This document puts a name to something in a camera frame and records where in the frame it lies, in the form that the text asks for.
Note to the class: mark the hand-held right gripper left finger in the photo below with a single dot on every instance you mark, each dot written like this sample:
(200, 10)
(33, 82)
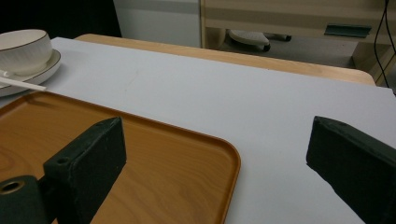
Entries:
(90, 165)

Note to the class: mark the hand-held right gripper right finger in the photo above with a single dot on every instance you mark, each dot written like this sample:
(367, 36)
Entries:
(355, 161)

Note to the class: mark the wooden tray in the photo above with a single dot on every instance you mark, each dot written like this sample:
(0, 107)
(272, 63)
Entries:
(162, 165)

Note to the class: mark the white plate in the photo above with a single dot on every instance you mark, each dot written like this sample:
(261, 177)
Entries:
(43, 73)

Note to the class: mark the white ribbed bowl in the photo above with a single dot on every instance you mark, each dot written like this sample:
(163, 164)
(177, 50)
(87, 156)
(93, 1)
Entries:
(23, 49)

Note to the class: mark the wooden cabinet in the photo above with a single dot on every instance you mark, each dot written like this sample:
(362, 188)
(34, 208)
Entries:
(295, 18)

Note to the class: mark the white cabinet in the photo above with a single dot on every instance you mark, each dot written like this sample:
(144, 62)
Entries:
(158, 21)

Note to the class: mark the grey office chair base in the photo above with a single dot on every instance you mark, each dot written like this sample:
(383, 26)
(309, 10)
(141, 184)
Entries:
(250, 38)

